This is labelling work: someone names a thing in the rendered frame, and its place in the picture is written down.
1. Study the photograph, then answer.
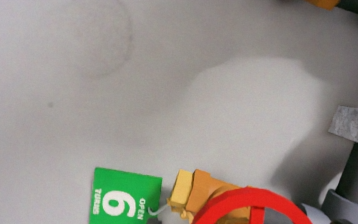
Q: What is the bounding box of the green square tag with white number 6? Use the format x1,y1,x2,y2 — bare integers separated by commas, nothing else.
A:
89,168,193,224

